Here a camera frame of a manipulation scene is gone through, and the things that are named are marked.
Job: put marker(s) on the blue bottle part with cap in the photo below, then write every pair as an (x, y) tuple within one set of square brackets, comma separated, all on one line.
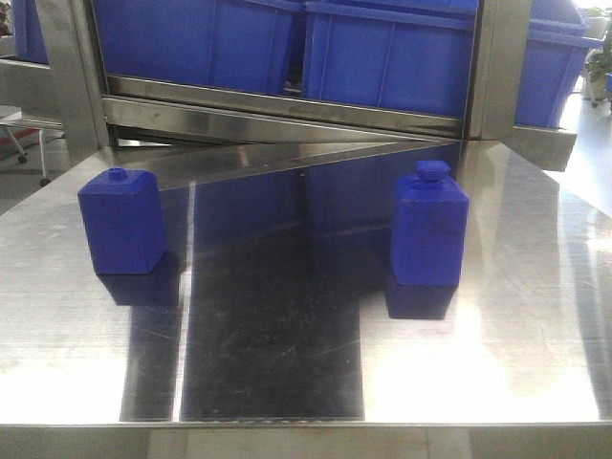
[(428, 227)]

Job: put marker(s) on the potted green plant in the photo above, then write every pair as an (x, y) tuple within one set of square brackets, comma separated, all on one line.
[(598, 61)]

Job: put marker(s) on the blue bin far left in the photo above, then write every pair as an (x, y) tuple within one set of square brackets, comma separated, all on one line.
[(27, 32)]

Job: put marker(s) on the white rolling cart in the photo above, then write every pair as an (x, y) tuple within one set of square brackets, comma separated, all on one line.
[(17, 137)]

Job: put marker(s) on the blue bin far right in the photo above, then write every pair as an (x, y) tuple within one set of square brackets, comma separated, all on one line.
[(556, 50)]

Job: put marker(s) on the stainless steel shelf frame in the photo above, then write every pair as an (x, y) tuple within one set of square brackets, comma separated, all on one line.
[(124, 119)]

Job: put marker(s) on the blue bottle part without cap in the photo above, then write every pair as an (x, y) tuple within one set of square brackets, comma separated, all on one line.
[(123, 219)]

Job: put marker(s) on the blue bin upper left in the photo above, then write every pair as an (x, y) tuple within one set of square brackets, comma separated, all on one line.
[(241, 45)]

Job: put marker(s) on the blue bin upper right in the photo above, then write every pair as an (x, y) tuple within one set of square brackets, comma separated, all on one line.
[(413, 59)]

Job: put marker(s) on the blue bin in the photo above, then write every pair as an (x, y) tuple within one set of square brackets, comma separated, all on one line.
[(27, 32), (241, 45), (413, 59), (556, 50)]

